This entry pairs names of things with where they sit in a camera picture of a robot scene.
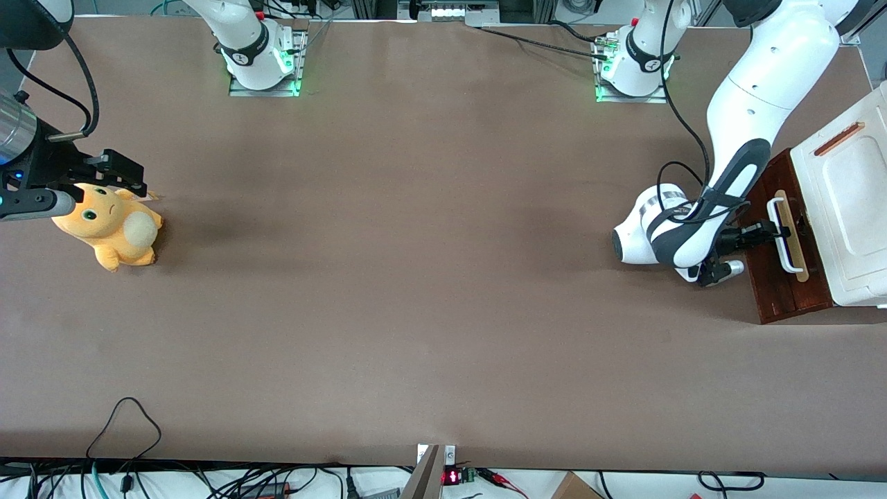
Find black cable loop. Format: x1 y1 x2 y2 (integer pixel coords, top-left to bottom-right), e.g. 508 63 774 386
696 471 766 493

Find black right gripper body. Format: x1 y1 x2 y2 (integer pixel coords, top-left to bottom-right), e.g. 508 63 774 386
0 119 106 200

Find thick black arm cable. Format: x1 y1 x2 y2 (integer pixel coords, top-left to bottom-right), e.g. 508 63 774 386
6 31 100 143

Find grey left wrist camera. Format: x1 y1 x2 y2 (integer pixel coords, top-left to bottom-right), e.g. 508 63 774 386
699 260 746 287

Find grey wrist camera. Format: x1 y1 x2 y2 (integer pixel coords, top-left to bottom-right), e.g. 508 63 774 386
699 260 746 287
0 189 76 222

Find yellow plush toy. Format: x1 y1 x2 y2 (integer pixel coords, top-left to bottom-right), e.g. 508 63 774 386
52 182 165 272

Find brown cardboard box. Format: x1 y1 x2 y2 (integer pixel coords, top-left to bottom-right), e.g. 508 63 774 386
551 471 604 499

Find red clip wires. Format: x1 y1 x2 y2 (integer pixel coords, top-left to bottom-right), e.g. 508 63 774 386
478 469 527 498

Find black cable across table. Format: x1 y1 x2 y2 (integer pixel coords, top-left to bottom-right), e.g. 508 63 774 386
478 21 611 60

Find dark wooden drawer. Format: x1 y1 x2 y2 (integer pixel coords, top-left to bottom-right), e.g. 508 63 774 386
738 149 808 324

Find copper bar handle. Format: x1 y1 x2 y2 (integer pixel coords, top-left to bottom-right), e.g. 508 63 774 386
814 122 866 157

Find small metal bracket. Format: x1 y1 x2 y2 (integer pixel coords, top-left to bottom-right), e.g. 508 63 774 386
416 444 458 467

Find wooden board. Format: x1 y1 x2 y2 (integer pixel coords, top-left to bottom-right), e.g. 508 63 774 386
401 444 444 499

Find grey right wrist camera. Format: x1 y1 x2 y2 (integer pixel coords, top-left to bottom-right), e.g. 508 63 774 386
0 189 76 222

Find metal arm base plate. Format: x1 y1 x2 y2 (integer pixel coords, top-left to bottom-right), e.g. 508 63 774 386
594 33 671 105
229 28 309 98

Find black power adapter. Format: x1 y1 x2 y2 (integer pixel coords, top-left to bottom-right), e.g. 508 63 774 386
239 482 292 499

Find white drawer handle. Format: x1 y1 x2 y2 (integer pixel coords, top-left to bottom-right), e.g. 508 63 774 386
766 197 799 274

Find thin black looped cable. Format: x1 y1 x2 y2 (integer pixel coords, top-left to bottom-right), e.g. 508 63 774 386
85 397 162 462

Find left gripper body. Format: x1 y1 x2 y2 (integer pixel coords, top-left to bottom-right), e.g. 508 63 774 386
678 226 753 282

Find aluminium profile frame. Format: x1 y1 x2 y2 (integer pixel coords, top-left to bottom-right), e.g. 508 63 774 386
835 0 887 48

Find metal device with lights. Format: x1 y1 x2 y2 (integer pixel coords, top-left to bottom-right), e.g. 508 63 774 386
396 0 501 27

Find white drawer cabinet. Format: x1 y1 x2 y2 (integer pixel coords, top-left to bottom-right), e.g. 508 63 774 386
738 82 887 324

